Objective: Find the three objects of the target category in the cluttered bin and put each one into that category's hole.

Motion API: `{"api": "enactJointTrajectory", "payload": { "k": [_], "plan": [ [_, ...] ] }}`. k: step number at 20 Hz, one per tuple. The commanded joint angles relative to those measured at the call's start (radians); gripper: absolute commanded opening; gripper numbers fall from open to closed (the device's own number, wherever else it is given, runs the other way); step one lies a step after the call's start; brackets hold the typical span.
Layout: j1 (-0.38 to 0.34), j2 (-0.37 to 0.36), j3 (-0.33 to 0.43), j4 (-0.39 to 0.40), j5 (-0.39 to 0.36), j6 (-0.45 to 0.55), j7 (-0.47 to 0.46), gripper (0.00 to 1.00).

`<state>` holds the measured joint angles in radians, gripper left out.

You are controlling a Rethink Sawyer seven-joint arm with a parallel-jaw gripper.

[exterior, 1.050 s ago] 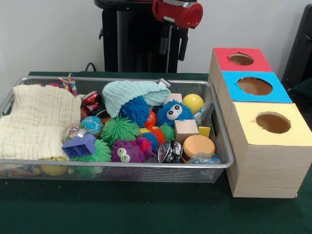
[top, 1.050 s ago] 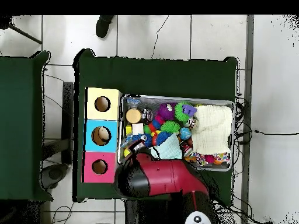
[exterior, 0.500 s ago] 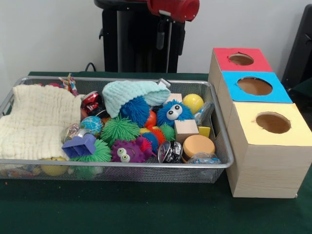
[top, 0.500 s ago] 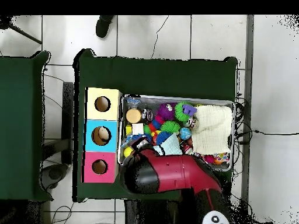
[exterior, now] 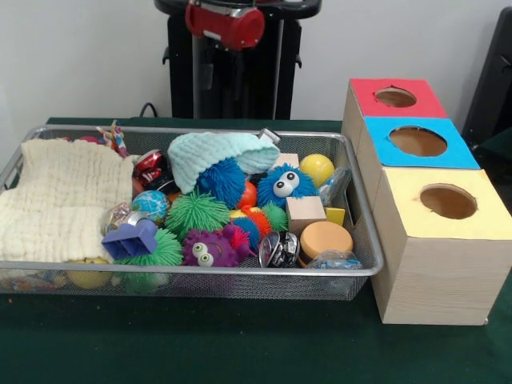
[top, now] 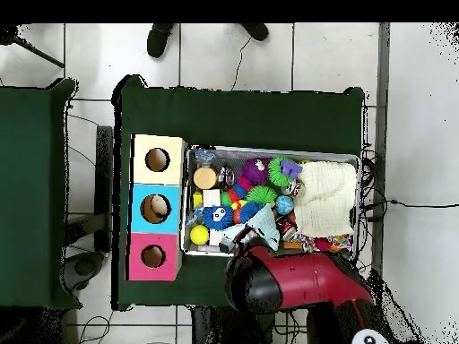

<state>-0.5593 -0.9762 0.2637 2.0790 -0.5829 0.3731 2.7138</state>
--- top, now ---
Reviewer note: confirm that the clear mesh bin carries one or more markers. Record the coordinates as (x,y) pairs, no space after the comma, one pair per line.
(188,247)

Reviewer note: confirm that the green cloth side table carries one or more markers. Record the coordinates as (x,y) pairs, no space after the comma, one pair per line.
(32,193)

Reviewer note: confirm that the clear crumpled plastic packet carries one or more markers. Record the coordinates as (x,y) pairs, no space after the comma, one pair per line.
(206,154)

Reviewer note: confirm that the yellow ball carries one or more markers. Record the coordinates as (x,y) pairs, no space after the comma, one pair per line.
(199,235)

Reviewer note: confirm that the large green spiky ball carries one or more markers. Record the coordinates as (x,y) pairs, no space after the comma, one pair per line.
(276,173)

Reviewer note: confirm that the blue fuzzy ball with eyes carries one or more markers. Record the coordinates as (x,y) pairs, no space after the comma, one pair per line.
(217,216)

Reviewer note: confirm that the wooden box with three holes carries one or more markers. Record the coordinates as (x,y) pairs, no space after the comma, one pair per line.
(140,209)

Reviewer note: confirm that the yellow block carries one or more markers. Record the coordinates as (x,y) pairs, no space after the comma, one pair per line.
(197,199)

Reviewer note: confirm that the person's foot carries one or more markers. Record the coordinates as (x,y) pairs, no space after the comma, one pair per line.
(256,30)
(159,39)

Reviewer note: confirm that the purple spiky ball with eyes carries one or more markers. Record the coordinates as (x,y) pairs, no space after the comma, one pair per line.
(254,172)

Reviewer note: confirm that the mint green knit cloth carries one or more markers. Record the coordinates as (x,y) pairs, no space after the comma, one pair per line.
(265,223)

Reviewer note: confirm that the cream waffle cloth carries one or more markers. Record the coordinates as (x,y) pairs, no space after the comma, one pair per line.
(326,197)

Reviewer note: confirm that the red black packet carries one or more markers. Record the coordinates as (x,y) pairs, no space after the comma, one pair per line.
(287,229)

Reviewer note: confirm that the black silver round toy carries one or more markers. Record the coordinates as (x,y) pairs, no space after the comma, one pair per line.
(226,176)

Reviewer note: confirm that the blue globe ball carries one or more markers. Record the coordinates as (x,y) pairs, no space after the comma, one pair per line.
(284,205)

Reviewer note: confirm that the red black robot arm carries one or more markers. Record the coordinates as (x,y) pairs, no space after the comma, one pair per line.
(308,279)

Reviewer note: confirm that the purple plastic block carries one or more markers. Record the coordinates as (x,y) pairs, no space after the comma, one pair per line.
(290,169)

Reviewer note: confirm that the small green spiky ball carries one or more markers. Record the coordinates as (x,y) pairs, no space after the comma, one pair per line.
(261,196)

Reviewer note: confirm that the round wooden disc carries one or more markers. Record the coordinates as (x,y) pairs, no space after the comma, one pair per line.
(204,178)

